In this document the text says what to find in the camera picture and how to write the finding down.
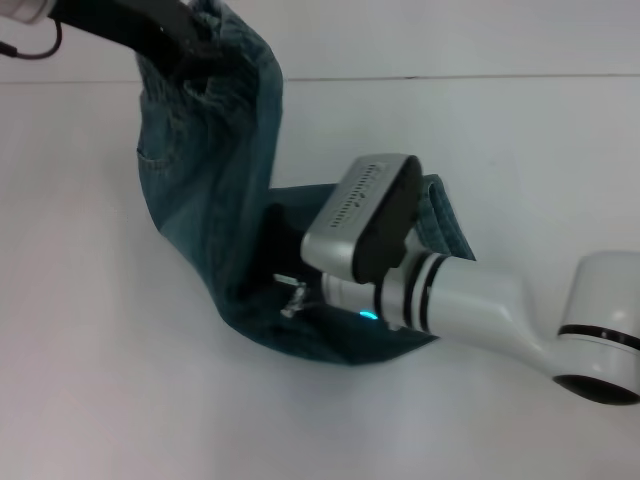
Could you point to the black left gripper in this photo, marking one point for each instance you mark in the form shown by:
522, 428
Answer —
130, 25

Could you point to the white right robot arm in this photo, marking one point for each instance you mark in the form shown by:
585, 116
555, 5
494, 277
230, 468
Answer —
475, 305

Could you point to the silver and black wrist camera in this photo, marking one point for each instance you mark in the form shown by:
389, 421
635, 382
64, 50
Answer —
365, 220

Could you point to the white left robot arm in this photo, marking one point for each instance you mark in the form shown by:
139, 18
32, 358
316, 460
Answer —
22, 7

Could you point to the blue denim shorts with embroidery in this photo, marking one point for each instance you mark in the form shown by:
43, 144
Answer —
210, 165

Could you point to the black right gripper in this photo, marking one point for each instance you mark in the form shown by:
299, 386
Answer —
285, 240

